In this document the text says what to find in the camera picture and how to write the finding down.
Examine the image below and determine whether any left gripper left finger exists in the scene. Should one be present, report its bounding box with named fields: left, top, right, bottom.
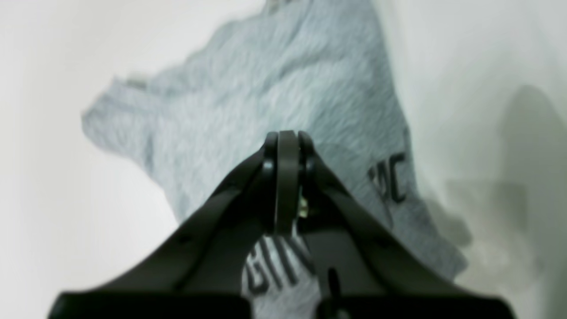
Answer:
left=48, top=132, right=278, bottom=319

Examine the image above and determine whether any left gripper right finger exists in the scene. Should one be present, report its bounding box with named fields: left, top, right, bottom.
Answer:
left=276, top=131, right=514, bottom=319

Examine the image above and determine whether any grey T-shirt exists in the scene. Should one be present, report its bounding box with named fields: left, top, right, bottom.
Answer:
left=81, top=0, right=469, bottom=319

